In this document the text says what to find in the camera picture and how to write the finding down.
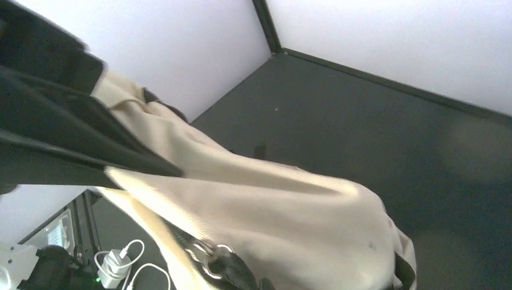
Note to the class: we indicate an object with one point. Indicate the white charger with cable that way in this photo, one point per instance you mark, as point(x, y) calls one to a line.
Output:
point(115, 266)

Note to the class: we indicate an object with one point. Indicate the black frame post right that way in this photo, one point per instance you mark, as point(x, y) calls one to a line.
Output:
point(267, 24)

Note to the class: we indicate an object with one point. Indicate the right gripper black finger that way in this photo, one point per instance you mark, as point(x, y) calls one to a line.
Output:
point(266, 284)

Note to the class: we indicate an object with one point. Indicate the beige canvas backpack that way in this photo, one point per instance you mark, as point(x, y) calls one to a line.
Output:
point(293, 228)

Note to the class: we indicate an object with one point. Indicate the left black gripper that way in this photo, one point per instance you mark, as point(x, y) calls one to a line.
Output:
point(53, 132)

